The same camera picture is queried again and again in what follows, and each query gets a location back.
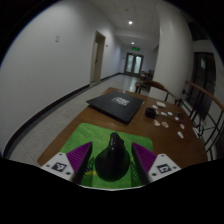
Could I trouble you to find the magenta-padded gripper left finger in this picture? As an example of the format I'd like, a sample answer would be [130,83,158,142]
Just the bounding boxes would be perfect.
[41,141,94,185]

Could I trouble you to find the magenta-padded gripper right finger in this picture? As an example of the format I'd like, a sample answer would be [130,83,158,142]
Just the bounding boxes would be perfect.
[131,142,182,186]

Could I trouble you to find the black computer mouse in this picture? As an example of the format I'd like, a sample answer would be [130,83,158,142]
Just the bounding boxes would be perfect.
[94,132,131,183]

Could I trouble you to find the green mouse pad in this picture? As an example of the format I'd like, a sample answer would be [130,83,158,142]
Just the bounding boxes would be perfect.
[59,122,154,188]

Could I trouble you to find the small black cup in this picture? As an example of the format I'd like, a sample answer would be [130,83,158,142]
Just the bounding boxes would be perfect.
[144,106,157,119]

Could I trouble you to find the black closed laptop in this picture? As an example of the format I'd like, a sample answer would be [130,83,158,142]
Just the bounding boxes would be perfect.
[86,91,146,125]

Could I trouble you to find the wooden armchair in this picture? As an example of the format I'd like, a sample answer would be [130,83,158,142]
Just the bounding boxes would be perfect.
[134,79,179,105]

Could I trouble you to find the wooden-topped black metal railing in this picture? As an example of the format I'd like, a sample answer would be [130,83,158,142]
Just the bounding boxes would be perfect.
[179,79,224,161]

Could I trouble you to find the distant wooden chair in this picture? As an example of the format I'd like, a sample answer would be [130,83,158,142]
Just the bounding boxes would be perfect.
[139,69,155,81]

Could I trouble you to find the dark tall window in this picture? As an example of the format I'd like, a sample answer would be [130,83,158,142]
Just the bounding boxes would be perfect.
[191,51,216,111]

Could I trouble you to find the glass double door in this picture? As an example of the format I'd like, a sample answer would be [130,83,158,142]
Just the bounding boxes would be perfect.
[124,53,144,76]

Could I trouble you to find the side doorway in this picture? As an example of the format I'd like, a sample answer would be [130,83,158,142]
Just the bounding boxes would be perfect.
[89,30,107,84]

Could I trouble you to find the ceiling lights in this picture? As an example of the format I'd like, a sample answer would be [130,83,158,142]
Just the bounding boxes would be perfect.
[127,20,136,46]

